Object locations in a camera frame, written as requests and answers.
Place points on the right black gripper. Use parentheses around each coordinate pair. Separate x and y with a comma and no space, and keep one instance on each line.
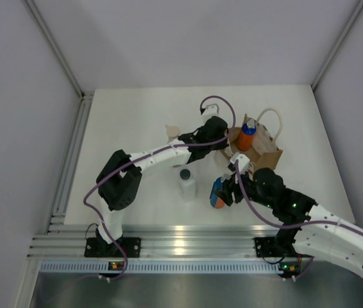
(229,185)

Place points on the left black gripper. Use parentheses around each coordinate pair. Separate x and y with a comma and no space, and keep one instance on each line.
(220,145)

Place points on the orange blue spray bottle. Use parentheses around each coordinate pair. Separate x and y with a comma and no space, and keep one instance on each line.
(215,201)

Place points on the orange bottle blue cap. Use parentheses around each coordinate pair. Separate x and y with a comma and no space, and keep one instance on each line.
(246,135)

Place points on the white bottle grey cap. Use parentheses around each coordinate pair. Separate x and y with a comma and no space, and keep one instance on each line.
(187,185)

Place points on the brown canvas bag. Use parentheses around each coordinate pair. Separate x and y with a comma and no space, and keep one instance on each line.
(263,151)

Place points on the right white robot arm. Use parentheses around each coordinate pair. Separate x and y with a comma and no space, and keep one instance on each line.
(304,226)

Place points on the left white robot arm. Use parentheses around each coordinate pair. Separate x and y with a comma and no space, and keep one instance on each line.
(118,182)

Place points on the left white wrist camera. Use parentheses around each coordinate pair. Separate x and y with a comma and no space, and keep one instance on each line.
(209,111)

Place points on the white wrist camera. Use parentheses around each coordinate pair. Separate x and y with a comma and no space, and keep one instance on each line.
(244,163)
(209,111)

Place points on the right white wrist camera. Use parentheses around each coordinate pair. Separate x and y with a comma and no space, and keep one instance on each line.
(244,163)

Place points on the right black mount plate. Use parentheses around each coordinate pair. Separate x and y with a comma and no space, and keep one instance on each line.
(266,247)

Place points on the right aluminium frame post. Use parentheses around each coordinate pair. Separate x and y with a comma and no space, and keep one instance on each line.
(340,40)

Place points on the aluminium frame post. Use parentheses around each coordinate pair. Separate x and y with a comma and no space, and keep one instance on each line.
(40,22)
(340,40)

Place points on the left aluminium frame post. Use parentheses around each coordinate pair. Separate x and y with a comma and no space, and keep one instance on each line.
(40,22)

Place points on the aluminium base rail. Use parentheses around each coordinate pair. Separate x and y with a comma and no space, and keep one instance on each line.
(157,242)

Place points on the grey slotted cable duct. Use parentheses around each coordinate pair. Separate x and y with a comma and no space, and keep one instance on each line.
(115,267)

